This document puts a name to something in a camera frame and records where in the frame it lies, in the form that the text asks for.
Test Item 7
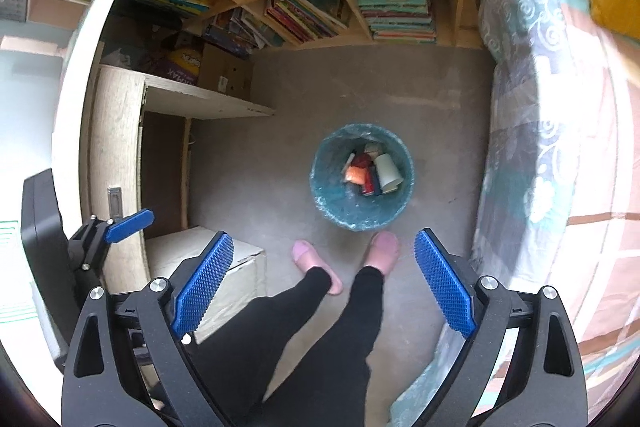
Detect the purple and yellow box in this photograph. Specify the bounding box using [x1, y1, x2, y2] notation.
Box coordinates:
[150, 42, 206, 85]

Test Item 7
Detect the pink slipper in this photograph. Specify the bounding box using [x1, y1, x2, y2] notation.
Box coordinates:
[291, 240, 345, 296]
[361, 231, 401, 278]

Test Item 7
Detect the blue-lined trash bin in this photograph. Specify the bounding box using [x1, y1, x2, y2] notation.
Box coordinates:
[309, 123, 416, 233]

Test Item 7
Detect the stack of teal books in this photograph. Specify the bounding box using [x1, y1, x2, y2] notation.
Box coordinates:
[356, 0, 438, 44]

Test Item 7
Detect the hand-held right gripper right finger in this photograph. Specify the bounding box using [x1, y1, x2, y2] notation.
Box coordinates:
[413, 228, 589, 427]

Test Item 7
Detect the wooden desk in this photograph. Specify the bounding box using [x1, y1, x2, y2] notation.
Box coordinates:
[52, 0, 276, 278]

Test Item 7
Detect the brown cardboard box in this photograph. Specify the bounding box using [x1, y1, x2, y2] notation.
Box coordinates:
[200, 42, 253, 100]

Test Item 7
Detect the white paper cup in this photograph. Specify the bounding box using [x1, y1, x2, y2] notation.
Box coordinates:
[374, 153, 403, 190]

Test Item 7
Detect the dark red box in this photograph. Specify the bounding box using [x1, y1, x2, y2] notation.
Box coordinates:
[361, 167, 383, 196]

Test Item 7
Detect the person's left leg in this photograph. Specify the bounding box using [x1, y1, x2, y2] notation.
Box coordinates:
[192, 266, 338, 427]

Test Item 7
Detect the bed with patterned cover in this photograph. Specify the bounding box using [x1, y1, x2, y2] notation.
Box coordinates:
[390, 0, 640, 427]

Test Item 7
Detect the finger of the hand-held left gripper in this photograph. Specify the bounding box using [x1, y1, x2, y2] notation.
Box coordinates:
[67, 208, 156, 271]

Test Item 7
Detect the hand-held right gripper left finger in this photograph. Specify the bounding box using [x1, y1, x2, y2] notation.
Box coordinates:
[60, 231, 236, 427]

